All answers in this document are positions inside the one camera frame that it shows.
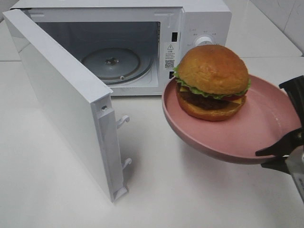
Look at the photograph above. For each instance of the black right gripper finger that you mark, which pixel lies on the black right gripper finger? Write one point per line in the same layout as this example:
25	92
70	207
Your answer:
295	91
281	150

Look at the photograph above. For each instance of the pink round plate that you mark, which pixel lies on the pink round plate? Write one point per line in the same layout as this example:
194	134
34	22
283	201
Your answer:
265	118

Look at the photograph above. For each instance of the burger with lettuce and patty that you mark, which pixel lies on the burger with lettuce and patty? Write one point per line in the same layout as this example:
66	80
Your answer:
212	82

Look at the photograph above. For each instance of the white microwave door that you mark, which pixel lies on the white microwave door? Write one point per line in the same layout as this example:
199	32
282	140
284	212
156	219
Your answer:
75	100

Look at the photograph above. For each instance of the upper white power knob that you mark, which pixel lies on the upper white power knob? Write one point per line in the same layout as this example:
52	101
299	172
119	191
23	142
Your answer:
203	40

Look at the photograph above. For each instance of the white warning label sticker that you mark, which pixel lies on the white warning label sticker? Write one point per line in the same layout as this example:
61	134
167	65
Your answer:
169	55

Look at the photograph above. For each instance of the white microwave oven body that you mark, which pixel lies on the white microwave oven body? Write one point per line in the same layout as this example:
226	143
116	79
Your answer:
96	48

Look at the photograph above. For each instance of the glass microwave turntable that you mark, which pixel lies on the glass microwave turntable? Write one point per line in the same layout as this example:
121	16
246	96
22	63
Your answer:
112	64

